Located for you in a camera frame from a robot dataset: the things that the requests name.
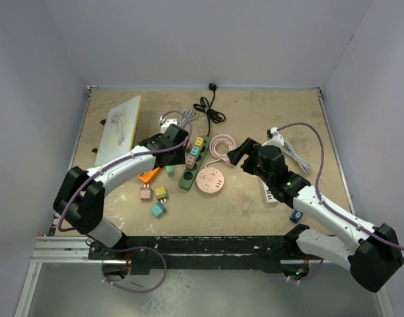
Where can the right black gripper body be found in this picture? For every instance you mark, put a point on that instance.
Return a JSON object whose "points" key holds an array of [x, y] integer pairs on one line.
{"points": [[264, 176]]}

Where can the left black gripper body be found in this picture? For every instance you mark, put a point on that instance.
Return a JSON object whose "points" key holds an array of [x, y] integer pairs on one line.
{"points": [[177, 158]]}

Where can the teal usb charger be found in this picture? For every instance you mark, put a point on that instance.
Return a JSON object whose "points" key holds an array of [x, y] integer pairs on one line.
{"points": [[195, 151]]}

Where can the yellow usb charger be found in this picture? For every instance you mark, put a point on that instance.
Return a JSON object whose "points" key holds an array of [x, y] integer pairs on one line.
{"points": [[199, 142]]}

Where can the pink charger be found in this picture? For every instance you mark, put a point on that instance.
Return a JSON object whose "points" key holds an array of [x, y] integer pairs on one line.
{"points": [[190, 162], [145, 193]]}

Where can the green charger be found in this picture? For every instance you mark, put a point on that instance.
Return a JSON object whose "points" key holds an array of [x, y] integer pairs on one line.
{"points": [[170, 171]]}

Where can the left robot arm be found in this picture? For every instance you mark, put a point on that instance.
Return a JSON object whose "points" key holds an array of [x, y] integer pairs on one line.
{"points": [[80, 199]]}

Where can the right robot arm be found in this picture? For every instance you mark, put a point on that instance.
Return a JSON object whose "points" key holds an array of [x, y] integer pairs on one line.
{"points": [[370, 253]]}

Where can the green power strip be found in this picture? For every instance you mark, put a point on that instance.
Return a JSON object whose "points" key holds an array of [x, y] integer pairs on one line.
{"points": [[189, 175]]}

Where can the orange power strip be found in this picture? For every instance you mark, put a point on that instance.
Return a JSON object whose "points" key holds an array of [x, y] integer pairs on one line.
{"points": [[149, 176]]}

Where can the white power strip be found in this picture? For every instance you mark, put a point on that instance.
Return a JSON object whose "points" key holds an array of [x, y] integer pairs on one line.
{"points": [[268, 195]]}

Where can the pink round power strip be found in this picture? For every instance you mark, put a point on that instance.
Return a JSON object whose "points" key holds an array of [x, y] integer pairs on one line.
{"points": [[210, 181]]}

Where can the white yellow drawing board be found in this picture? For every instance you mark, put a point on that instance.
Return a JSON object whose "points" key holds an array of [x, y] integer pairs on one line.
{"points": [[119, 131]]}

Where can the yellow charger front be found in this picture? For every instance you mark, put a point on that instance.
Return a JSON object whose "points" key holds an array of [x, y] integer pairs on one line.
{"points": [[161, 193]]}

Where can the blue box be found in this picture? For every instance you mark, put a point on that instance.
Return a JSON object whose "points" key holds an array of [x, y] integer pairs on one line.
{"points": [[296, 216]]}

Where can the teal charger front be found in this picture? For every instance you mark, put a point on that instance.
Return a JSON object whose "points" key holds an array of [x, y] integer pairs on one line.
{"points": [[158, 209]]}

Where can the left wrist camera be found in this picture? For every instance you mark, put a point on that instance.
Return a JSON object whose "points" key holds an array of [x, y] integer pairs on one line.
{"points": [[165, 123]]}

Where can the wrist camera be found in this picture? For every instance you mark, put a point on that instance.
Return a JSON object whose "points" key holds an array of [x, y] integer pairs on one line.
{"points": [[274, 138], [165, 123]]}

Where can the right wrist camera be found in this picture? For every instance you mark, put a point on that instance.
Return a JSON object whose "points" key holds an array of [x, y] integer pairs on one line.
{"points": [[274, 138]]}

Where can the black base frame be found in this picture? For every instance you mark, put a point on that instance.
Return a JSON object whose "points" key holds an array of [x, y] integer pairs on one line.
{"points": [[260, 253]]}

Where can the aluminium rail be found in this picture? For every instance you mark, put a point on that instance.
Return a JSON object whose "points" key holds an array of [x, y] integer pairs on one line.
{"points": [[61, 279]]}

